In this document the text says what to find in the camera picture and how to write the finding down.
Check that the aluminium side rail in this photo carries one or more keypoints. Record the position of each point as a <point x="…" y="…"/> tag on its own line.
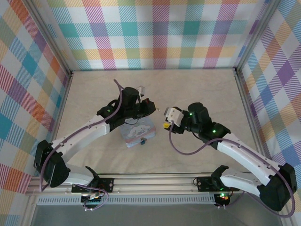
<point x="60" y="106"/>
<point x="250" y="117"/>

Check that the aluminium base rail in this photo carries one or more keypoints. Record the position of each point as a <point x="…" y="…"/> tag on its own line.
<point x="152" y="183"/>

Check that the small blue padlock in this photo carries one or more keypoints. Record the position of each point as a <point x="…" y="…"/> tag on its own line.
<point x="143" y="142"/>

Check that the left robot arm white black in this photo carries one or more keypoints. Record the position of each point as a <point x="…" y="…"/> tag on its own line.
<point x="77" y="136"/>

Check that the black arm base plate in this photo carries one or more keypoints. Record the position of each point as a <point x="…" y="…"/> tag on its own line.
<point x="107" y="184"/>
<point x="204" y="183"/>

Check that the circuit board with red light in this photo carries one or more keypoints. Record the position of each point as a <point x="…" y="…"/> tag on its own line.
<point x="223" y="197"/>

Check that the pastel cartoon tin box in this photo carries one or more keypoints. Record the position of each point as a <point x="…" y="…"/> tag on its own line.
<point x="138" y="131"/>

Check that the aluminium frame post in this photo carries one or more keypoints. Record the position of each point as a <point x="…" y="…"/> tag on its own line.
<point x="255" y="35"/>
<point x="53" y="40"/>

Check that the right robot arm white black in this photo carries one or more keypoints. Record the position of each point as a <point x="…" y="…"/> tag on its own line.
<point x="244" y="155"/>

